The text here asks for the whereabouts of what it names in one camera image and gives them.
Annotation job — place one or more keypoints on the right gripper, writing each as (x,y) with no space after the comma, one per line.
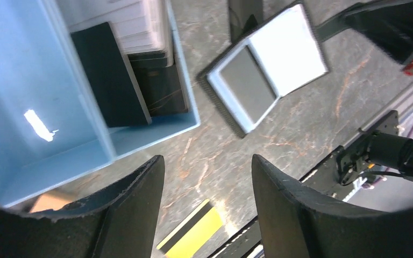
(387,24)

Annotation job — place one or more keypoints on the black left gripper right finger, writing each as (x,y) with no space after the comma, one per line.
(298,221)

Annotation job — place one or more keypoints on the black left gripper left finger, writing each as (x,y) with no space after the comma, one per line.
(117,221)

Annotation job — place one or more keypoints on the gold credit card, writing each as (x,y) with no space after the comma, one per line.
(192,233)

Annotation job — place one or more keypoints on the black card holder wallet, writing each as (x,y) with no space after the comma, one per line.
(289,53)

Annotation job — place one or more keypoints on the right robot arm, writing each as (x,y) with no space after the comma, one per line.
(376,153)

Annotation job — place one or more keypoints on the light blue bin with cards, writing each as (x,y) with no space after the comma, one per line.
(163,124)

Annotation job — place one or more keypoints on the stack of dark cards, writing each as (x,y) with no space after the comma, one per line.
(126,50)

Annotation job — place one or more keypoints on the wooden block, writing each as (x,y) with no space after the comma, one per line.
(51,200)

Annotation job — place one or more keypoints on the light blue middle bin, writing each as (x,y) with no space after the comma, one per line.
(51,129)

